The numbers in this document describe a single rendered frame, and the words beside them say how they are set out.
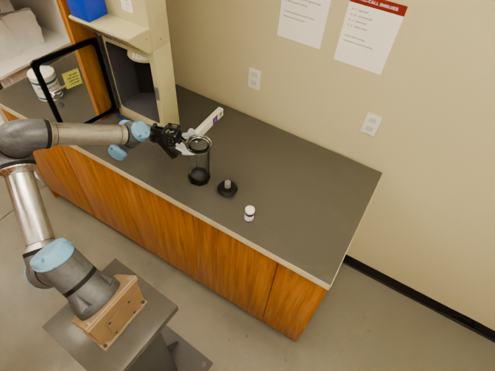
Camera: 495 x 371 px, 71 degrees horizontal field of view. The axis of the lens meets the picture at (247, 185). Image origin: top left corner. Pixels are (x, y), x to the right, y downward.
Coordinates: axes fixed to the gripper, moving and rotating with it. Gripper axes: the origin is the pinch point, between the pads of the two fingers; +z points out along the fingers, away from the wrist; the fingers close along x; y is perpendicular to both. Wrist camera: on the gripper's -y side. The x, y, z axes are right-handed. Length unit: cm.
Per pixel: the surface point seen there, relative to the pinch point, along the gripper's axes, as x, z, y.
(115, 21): 21, -39, 38
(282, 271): -27, 46, -38
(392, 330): -4, 119, -121
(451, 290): 19, 144, -95
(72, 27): 23, -63, 32
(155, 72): 21.1, -25.8, 18.3
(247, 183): 4.2, 20.8, -21.6
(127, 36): 12.4, -29.0, 38.0
